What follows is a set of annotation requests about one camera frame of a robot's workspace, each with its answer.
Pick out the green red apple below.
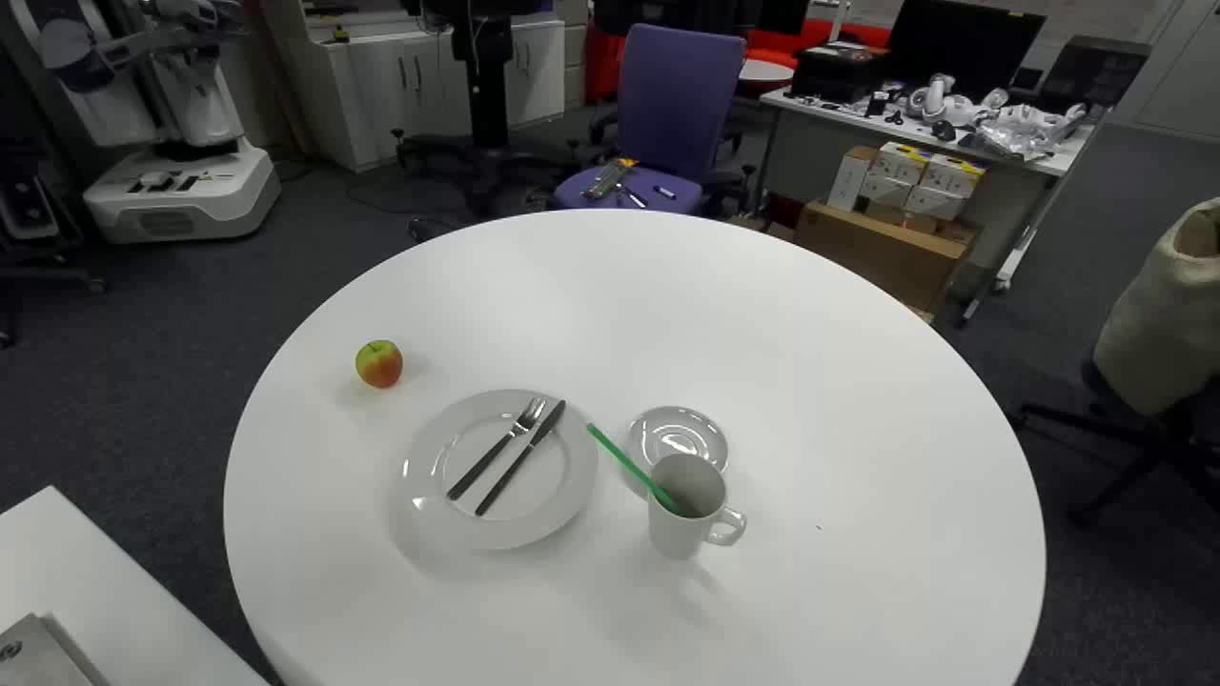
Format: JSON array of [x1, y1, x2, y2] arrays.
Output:
[[351, 335, 408, 394]]

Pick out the purple office chair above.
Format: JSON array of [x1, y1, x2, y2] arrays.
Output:
[[550, 20, 752, 217]]

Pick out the small white saucer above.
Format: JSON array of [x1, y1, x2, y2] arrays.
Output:
[[622, 401, 737, 477]]

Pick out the white cluttered desk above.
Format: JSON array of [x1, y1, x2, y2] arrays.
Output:
[[755, 81, 1098, 298]]

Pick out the white robot pedestal machine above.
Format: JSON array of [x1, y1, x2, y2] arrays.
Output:
[[0, 0, 286, 249]]

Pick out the brown cardboard box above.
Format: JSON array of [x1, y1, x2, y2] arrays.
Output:
[[792, 197, 981, 316]]

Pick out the green ribbed item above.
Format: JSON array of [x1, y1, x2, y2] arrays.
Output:
[[580, 156, 639, 209]]

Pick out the white mug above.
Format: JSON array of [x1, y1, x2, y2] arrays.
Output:
[[644, 448, 752, 564]]

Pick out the white side table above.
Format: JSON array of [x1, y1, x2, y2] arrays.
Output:
[[0, 479, 271, 686]]

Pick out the small black monitor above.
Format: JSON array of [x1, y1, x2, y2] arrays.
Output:
[[1040, 30, 1154, 118]]

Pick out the large white plate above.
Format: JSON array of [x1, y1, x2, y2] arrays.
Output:
[[385, 383, 602, 555]]

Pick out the gray mounting plate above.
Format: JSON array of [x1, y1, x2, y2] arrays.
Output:
[[0, 609, 113, 686]]

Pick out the dark handled fork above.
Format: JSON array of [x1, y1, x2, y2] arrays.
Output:
[[441, 394, 554, 504]]

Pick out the beige jacket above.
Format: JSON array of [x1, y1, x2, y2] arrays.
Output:
[[1090, 195, 1220, 423]]

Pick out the white carton boxes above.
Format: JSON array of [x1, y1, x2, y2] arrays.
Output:
[[825, 137, 991, 228]]

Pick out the large black monitor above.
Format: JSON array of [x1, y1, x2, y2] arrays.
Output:
[[886, 0, 1047, 100]]

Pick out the white cabinet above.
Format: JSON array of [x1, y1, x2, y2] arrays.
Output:
[[301, 9, 573, 174]]

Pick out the green straw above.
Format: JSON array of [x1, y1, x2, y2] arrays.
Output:
[[585, 418, 700, 517]]

